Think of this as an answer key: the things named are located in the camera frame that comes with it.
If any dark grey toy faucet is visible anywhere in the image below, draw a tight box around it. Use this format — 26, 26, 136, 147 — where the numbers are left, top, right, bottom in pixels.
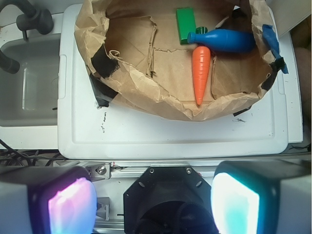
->
0, 0, 54, 41

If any blue masking tape strip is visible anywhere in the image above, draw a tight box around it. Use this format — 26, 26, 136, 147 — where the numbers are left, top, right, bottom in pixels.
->
262, 24, 289, 74

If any orange toy carrot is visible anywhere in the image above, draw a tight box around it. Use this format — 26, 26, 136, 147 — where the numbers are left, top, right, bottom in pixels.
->
192, 46, 211, 105

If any green wooden block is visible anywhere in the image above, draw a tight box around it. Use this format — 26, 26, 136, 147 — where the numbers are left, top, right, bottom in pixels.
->
175, 8, 196, 45

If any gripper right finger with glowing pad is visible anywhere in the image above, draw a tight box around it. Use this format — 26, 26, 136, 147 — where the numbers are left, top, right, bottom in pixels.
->
211, 160, 312, 234

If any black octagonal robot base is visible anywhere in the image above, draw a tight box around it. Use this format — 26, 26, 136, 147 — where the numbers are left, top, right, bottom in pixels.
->
123, 168, 219, 234

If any crumpled brown paper bag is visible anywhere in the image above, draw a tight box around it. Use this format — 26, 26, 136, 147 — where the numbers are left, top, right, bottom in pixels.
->
74, 0, 278, 121

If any white plastic tray lid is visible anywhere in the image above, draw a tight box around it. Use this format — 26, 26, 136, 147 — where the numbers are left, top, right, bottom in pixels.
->
58, 4, 303, 161

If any grey toy sink basin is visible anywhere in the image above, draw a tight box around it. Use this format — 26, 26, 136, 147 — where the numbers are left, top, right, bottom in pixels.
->
0, 34, 60, 127

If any blue toy bottle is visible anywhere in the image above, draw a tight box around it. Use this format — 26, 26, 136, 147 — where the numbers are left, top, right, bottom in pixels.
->
187, 29, 256, 53

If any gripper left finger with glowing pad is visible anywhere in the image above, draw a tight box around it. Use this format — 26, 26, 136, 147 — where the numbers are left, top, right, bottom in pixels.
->
0, 166, 97, 234

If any aluminium extrusion rail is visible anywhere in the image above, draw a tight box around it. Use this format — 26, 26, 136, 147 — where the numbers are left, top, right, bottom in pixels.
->
84, 161, 218, 181

